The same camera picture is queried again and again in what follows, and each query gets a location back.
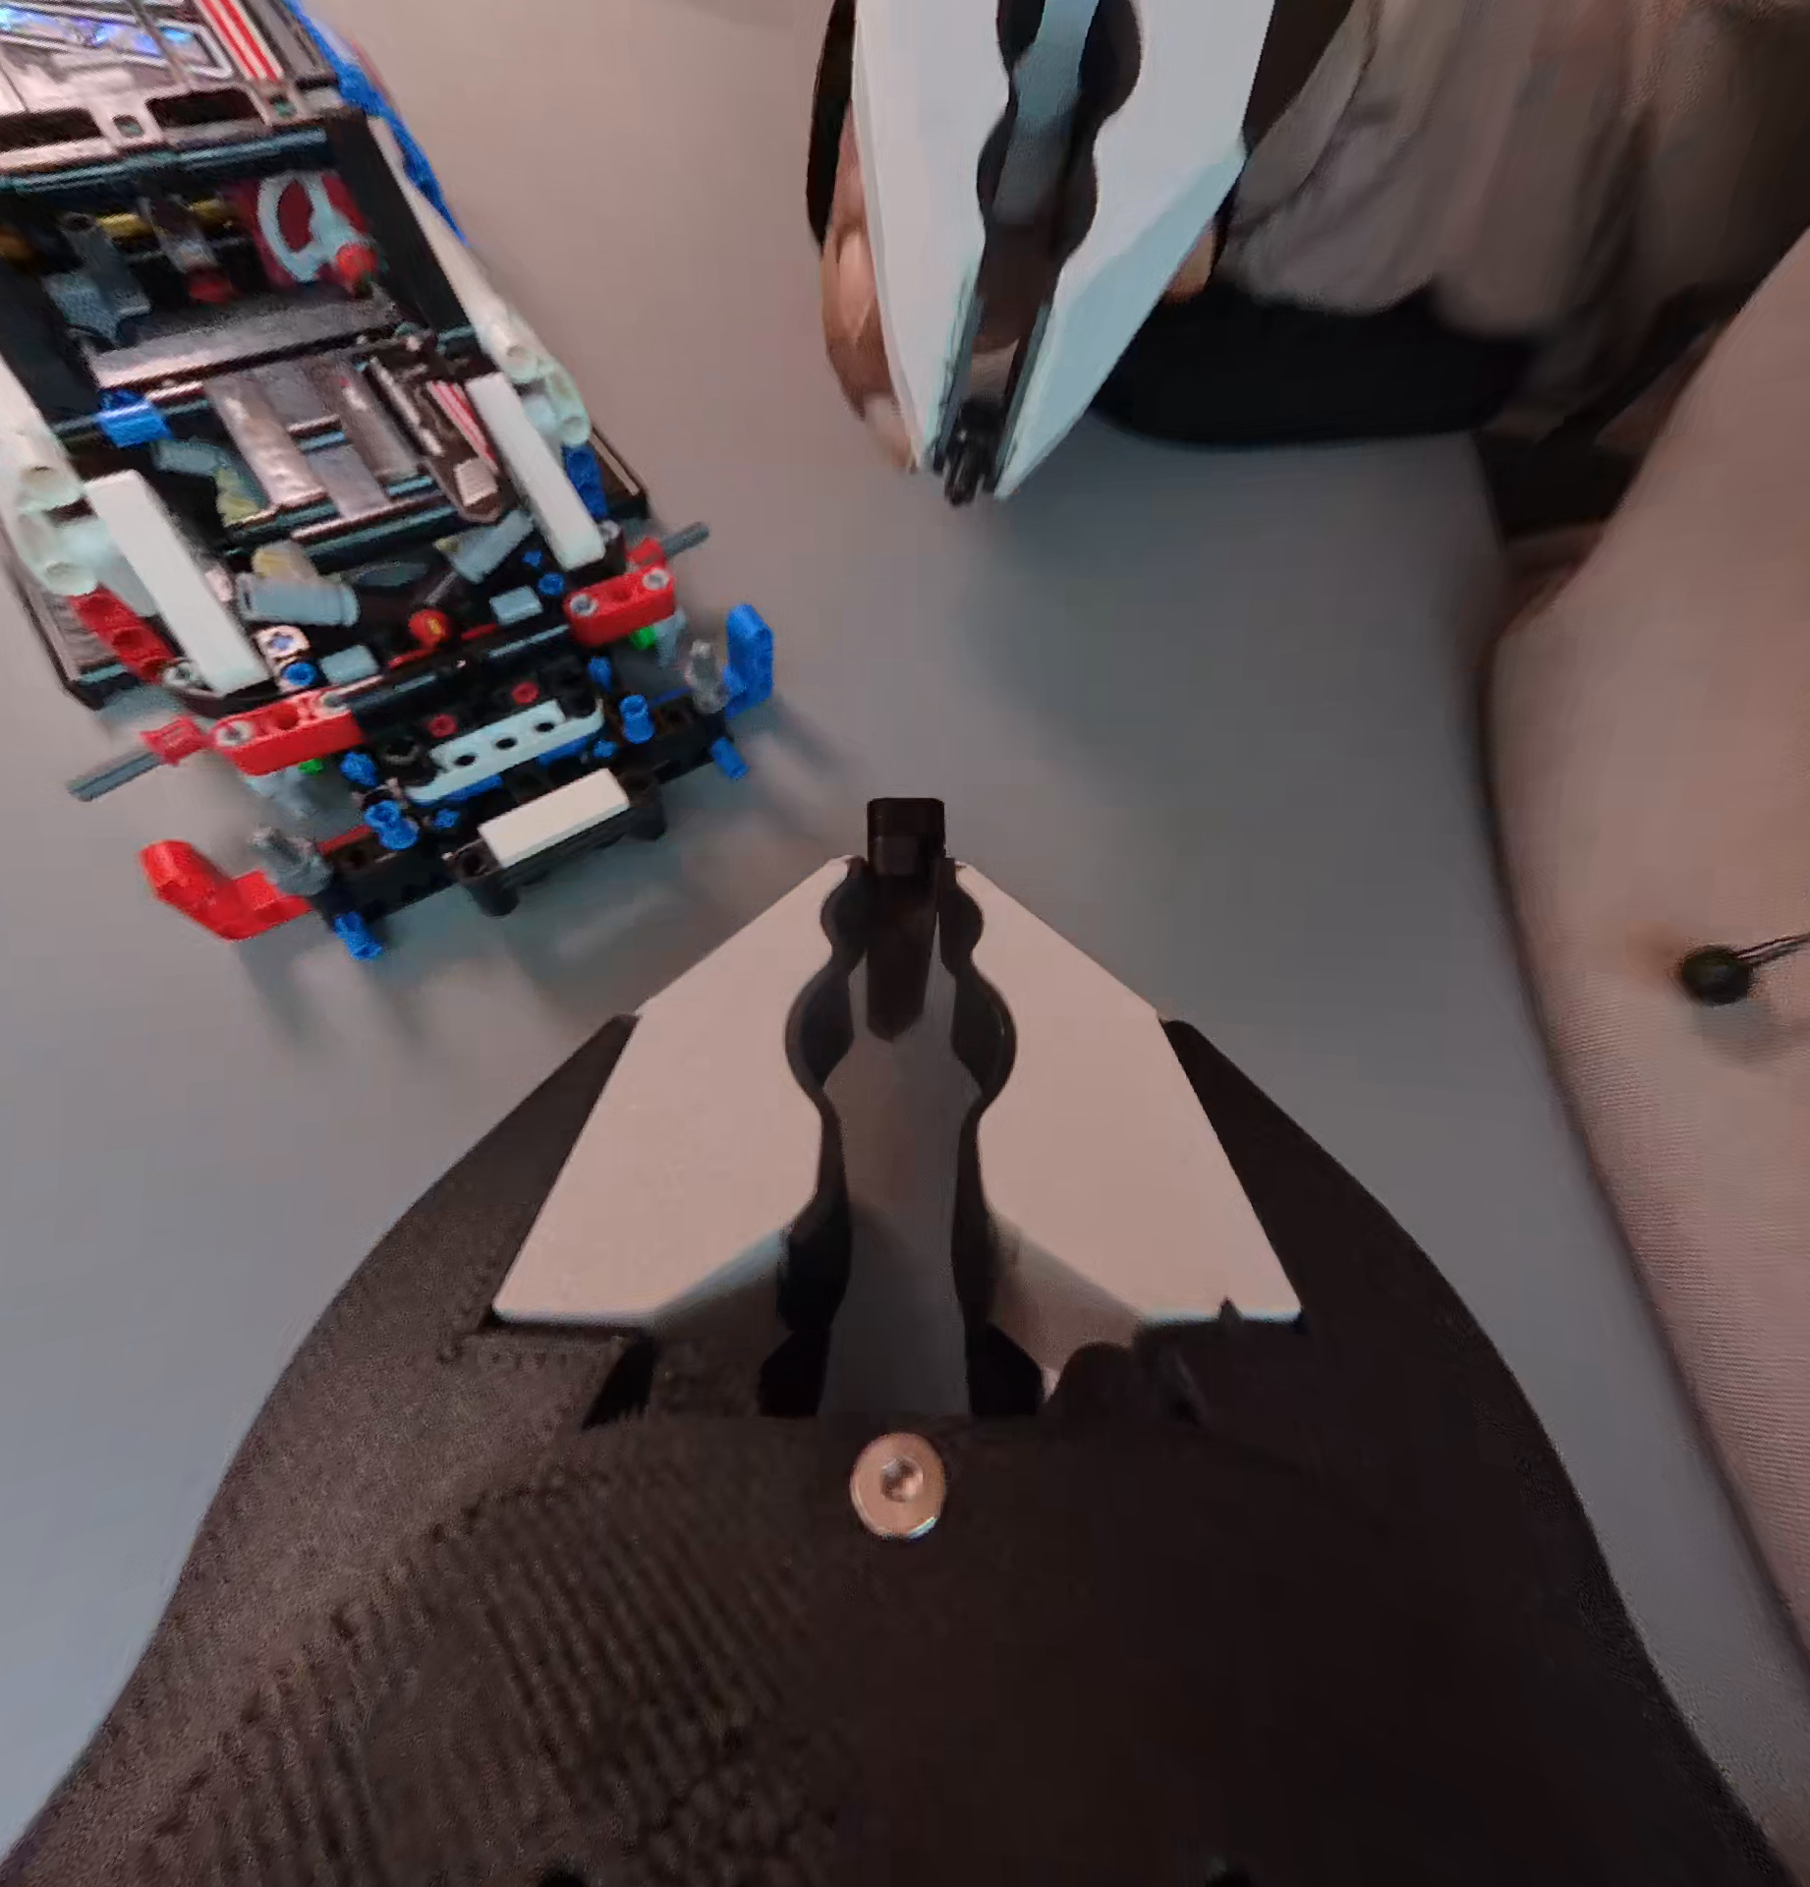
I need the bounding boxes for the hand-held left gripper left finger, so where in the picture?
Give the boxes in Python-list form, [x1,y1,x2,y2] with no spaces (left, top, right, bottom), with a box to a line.
[491,857,870,1420]

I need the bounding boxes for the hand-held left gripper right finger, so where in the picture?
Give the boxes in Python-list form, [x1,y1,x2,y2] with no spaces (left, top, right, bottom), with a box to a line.
[940,859,1305,1417]

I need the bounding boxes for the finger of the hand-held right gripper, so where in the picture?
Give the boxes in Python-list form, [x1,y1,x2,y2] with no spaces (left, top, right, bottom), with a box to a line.
[850,0,1024,506]
[993,0,1277,504]

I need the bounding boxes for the black toy link rod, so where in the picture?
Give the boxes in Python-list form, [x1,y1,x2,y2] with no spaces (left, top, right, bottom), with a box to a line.
[866,795,950,1043]

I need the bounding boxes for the toy brick race car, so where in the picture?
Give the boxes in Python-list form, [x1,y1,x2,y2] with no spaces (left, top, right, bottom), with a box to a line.
[0,0,777,962]

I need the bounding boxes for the person's right forearm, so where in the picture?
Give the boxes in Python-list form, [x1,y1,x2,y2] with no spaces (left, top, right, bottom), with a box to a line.
[1221,0,1810,318]

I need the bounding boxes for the grey desk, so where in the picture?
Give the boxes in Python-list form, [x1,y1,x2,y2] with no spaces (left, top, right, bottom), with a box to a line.
[0,0,1810,1887]

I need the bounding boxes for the person's right hand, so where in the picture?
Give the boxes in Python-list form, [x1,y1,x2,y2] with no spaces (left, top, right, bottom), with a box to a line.
[816,139,937,475]

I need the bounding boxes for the person's beige hoodie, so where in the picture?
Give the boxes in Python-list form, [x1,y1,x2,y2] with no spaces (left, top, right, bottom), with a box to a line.
[1484,182,1810,1718]

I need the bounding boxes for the black hoodie drawstring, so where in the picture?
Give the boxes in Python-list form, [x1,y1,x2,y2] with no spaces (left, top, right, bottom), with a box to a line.
[1676,915,1810,1012]

